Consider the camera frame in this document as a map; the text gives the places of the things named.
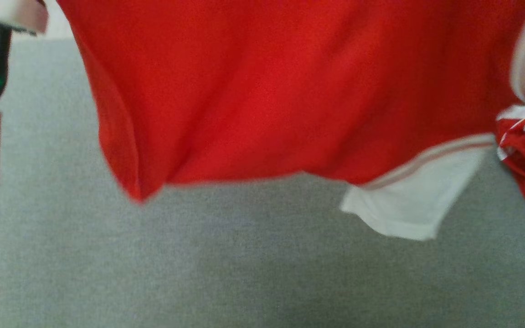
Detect red shirt white sleeves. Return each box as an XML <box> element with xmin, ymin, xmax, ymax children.
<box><xmin>55</xmin><ymin>0</ymin><xmax>525</xmax><ymax>241</ymax></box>

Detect grey sofa seat cushion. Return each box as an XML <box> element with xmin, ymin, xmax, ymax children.
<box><xmin>0</xmin><ymin>38</ymin><xmax>525</xmax><ymax>328</ymax></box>

